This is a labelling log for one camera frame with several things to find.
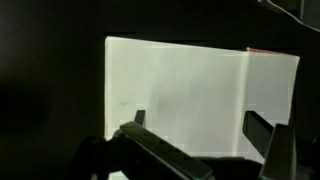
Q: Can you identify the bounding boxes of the thin white cable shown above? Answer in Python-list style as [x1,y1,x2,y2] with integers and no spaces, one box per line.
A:
[256,0,320,33]

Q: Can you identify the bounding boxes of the tan Intelligent Robotic Systems book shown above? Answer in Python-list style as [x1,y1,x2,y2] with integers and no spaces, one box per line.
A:
[104,34,301,180]

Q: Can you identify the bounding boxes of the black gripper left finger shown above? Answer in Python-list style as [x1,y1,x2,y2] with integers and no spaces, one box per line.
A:
[68,109,215,180]

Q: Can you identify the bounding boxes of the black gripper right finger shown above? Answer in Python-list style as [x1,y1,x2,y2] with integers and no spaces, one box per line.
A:
[242,109,299,180]

